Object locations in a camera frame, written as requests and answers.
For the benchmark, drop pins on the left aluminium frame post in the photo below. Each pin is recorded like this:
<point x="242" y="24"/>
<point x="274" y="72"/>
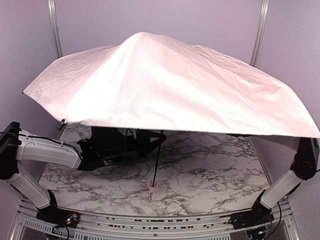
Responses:
<point x="55" y="27"/>

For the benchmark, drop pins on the aluminium frame post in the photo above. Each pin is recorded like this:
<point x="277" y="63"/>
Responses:
<point x="260" y="33"/>
<point x="55" y="27"/>

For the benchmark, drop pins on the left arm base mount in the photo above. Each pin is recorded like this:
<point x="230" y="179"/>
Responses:
<point x="62" y="217"/>

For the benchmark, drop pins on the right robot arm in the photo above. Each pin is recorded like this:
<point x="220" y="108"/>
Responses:
<point x="303" y="168"/>

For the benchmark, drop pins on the right aluminium frame post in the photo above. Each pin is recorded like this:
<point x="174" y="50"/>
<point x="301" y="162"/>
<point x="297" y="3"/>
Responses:
<point x="260" y="33"/>

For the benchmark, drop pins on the front aluminium rail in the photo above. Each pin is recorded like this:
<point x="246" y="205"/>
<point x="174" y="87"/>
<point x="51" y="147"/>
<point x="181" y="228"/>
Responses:
<point x="102" y="226"/>

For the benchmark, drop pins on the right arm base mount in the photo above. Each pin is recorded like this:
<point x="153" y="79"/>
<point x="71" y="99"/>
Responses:
<point x="250" y="218"/>

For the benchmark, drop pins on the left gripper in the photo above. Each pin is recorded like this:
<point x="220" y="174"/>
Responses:
<point x="139" y="142"/>

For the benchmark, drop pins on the pink and black umbrella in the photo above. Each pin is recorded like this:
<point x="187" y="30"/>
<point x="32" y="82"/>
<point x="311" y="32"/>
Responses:
<point x="157" y="83"/>

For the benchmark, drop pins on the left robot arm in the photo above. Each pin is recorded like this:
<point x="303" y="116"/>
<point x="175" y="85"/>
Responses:
<point x="17" y="145"/>

